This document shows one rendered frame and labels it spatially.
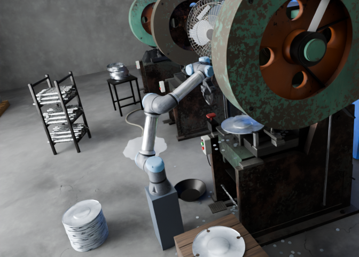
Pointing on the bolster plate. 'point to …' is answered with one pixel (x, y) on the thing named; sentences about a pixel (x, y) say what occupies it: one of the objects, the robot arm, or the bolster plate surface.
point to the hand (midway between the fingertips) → (210, 103)
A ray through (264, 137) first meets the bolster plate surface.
